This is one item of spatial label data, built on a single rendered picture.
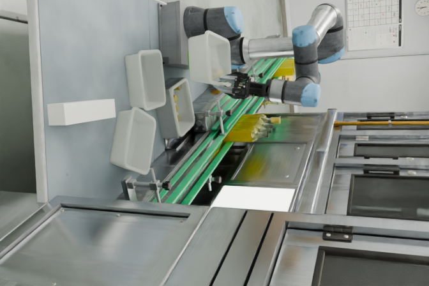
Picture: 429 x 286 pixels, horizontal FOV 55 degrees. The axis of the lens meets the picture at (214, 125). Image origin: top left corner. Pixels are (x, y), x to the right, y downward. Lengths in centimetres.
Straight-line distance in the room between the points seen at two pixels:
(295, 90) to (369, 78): 668
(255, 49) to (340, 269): 114
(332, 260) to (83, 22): 102
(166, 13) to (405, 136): 132
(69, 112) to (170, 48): 69
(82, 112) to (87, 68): 19
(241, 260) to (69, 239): 44
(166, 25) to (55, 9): 62
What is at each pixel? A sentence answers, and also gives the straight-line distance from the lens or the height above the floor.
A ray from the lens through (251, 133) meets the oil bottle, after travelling 197.
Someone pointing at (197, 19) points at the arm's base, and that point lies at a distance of 182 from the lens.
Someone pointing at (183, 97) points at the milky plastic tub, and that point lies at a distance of 188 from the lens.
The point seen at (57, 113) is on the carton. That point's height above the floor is 78.
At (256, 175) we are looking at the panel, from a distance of 189.
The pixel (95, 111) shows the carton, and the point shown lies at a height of 81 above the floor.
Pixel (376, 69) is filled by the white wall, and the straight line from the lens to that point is 792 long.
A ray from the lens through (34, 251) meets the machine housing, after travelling 112.
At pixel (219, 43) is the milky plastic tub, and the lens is 154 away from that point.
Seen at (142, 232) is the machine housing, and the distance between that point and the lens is 104.
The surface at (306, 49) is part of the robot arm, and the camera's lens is 136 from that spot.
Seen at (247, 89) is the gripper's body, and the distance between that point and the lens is 133.
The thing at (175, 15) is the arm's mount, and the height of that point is 83.
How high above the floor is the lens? 163
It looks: 22 degrees down
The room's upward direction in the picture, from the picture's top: 90 degrees clockwise
